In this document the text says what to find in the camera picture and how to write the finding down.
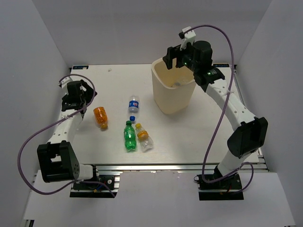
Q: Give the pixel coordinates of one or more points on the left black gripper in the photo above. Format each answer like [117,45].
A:
[89,92]

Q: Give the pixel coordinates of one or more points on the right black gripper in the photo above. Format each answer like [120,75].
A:
[174,53]

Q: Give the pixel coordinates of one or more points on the clear water bottle white cap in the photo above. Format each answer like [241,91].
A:
[181,81]

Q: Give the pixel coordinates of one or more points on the orange plastic bottle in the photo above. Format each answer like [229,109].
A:
[101,117]

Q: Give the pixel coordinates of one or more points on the clear yellow cap bottle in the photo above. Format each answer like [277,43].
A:
[145,140]

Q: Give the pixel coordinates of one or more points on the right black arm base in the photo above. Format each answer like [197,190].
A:
[225,190]

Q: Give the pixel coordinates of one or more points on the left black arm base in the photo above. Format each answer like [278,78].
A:
[106,184]

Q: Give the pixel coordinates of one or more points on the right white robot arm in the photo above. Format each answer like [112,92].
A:
[249,131]

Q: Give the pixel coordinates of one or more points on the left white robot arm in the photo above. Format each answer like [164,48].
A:
[57,159]

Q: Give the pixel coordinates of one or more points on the cream plastic bin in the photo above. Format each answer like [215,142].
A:
[170,99]

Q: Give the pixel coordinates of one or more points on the left blue table sticker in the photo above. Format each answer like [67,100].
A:
[80,67]

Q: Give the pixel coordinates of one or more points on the clear blue label Pepsi bottle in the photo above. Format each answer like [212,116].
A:
[133,108]

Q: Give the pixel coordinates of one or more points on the green Sprite bottle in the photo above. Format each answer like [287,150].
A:
[129,136]

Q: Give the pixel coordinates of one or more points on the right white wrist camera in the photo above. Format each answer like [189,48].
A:
[188,37]

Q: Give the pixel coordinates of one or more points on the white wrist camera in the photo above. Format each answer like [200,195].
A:
[188,37]
[63,84]

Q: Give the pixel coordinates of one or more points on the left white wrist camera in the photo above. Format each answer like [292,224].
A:
[63,84]

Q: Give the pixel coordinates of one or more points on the aluminium table front rail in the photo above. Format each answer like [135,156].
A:
[170,167]

